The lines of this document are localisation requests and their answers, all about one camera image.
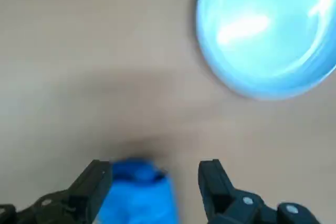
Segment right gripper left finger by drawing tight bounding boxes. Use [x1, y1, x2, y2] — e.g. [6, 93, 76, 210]
[0, 158, 114, 224]

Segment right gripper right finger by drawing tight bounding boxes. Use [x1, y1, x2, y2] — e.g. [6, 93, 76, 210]
[198, 158, 324, 224]

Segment blue cloth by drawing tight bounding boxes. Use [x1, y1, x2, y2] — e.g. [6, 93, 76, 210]
[98, 157, 181, 224]

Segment light blue plastic plate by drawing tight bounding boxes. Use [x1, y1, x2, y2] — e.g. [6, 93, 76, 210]
[196, 0, 336, 102]

